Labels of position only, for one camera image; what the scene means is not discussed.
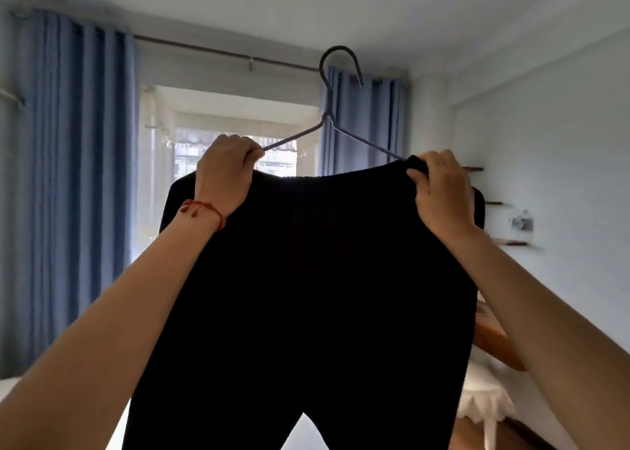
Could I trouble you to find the person's right forearm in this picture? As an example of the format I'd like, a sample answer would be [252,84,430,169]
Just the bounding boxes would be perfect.
[438,226,630,450]

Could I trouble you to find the person's right hand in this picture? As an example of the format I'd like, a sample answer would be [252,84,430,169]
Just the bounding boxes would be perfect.
[406,149,481,241]

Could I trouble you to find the white wall socket with plug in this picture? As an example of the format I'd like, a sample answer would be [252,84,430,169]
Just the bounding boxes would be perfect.
[509,211,535,234]

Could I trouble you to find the black long trousers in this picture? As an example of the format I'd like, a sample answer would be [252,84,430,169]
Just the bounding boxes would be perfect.
[121,154,487,450]

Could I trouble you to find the brown wooden desk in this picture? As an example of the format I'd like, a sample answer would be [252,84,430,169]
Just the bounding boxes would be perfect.
[472,297,528,373]

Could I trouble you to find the metal curtain rod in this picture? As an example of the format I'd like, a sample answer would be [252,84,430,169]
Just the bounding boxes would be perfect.
[133,33,326,74]

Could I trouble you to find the red bead bracelet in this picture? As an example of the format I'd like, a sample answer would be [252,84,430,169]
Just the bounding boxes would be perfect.
[178,198,227,232]

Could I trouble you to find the purple wire hanger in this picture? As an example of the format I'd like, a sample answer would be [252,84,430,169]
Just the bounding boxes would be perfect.
[261,45,410,163]

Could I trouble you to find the person's left hand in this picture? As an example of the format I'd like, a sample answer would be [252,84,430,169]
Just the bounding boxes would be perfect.
[194,133,266,219]

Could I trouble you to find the white chair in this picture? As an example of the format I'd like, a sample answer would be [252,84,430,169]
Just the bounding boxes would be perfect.
[455,361,518,450]

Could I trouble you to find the person's left forearm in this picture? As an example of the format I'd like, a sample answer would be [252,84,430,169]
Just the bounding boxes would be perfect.
[0,203,225,450]

